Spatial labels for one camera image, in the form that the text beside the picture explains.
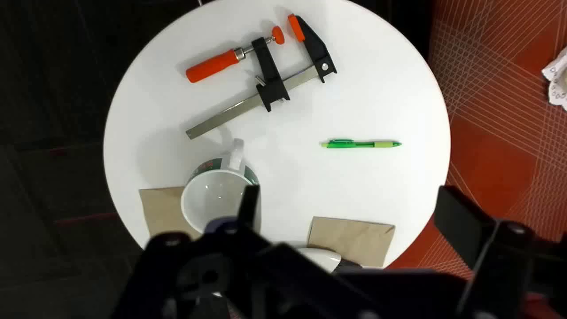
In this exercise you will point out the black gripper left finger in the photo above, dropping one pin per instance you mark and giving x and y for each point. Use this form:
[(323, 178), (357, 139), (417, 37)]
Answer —
[(249, 205)]

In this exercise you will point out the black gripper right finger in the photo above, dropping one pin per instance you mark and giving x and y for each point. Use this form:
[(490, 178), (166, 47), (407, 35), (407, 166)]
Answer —
[(463, 225)]

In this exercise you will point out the green pen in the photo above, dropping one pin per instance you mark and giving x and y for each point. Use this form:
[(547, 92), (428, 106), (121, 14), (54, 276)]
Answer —
[(355, 145)]

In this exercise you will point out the white mug with green print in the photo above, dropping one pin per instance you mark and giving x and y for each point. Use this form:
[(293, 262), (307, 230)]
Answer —
[(206, 202)]

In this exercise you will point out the small brown cardboard piece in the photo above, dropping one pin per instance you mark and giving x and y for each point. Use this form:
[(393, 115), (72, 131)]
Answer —
[(162, 210)]

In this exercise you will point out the orange and black bar clamp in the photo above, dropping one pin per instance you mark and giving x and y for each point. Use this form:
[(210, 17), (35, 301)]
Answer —
[(268, 72)]

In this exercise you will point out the white cloth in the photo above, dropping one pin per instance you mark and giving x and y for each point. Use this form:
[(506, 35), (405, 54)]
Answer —
[(559, 77)]

